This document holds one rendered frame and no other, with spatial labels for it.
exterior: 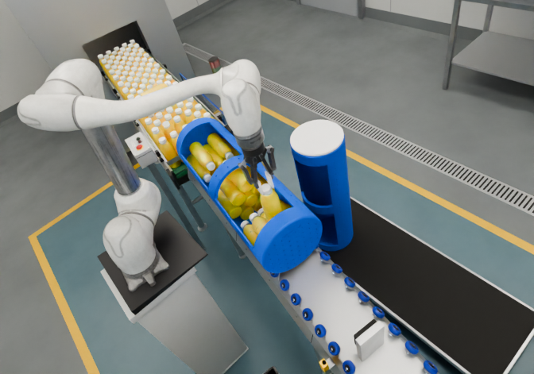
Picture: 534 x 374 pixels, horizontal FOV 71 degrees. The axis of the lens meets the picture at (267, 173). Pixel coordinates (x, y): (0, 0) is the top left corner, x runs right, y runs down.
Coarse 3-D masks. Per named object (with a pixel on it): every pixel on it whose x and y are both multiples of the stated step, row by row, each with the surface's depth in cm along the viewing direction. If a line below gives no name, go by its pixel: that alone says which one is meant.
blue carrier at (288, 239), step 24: (192, 168) 182; (264, 168) 163; (216, 192) 163; (288, 192) 151; (288, 216) 136; (312, 216) 140; (264, 240) 135; (288, 240) 139; (312, 240) 148; (264, 264) 139; (288, 264) 149
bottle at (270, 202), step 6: (276, 192) 138; (264, 198) 135; (270, 198) 135; (276, 198) 136; (264, 204) 136; (270, 204) 136; (276, 204) 137; (264, 210) 140; (270, 210) 138; (276, 210) 139; (282, 210) 143; (270, 216) 141
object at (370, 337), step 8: (368, 328) 118; (376, 328) 117; (384, 328) 118; (360, 336) 117; (368, 336) 116; (376, 336) 118; (360, 344) 115; (368, 344) 118; (376, 344) 123; (360, 352) 120; (368, 352) 123
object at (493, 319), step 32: (384, 224) 251; (352, 256) 240; (384, 256) 235; (416, 256) 230; (448, 256) 226; (384, 288) 221; (416, 288) 217; (448, 288) 213; (480, 288) 209; (416, 320) 205; (448, 320) 201; (480, 320) 198; (512, 320) 195; (448, 352) 191; (480, 352) 188; (512, 352) 185
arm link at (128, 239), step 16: (112, 224) 143; (128, 224) 143; (144, 224) 150; (112, 240) 140; (128, 240) 141; (144, 240) 147; (112, 256) 144; (128, 256) 143; (144, 256) 148; (128, 272) 151
